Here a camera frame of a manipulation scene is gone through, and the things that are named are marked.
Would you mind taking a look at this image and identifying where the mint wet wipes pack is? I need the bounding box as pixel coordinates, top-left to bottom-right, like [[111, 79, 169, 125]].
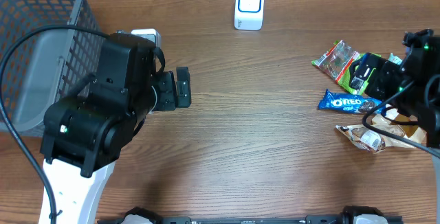
[[388, 53, 402, 65]]

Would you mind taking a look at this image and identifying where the green red snack bag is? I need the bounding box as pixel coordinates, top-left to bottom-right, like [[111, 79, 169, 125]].
[[311, 40, 368, 95]]

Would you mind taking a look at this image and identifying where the blue Oreo cookie pack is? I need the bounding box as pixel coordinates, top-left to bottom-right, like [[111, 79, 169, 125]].
[[318, 89, 382, 114]]

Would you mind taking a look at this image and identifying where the beige tissue pack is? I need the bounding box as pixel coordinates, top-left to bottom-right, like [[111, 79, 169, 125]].
[[335, 109, 426, 153]]

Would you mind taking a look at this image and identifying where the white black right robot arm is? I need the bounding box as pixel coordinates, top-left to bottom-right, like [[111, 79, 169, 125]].
[[362, 29, 439, 192]]

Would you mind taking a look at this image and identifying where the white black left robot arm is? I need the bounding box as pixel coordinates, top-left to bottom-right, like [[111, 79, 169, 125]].
[[39, 29, 192, 223]]

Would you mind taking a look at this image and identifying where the white barcode scanner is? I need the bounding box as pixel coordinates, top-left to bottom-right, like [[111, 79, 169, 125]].
[[234, 0, 265, 31]]

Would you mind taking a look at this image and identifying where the dark grey plastic basket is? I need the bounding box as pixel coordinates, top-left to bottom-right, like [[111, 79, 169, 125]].
[[1, 0, 104, 137]]

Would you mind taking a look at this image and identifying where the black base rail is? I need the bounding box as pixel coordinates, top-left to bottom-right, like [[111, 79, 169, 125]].
[[97, 205, 404, 224]]

